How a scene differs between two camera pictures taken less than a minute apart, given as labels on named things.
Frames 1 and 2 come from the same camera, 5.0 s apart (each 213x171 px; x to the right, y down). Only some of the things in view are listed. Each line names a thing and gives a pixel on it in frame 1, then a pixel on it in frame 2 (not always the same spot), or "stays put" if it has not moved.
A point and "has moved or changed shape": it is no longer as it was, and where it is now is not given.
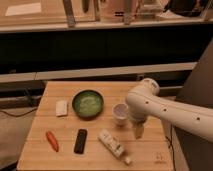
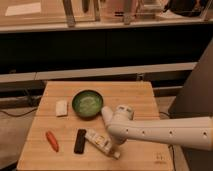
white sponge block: x=61 y=108 stays put
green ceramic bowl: x=87 y=104 stays put
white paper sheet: x=23 y=9 stays put
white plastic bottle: x=114 y=146 has moved or changed shape
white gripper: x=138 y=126 -> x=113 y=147
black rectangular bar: x=79 y=147 stays put
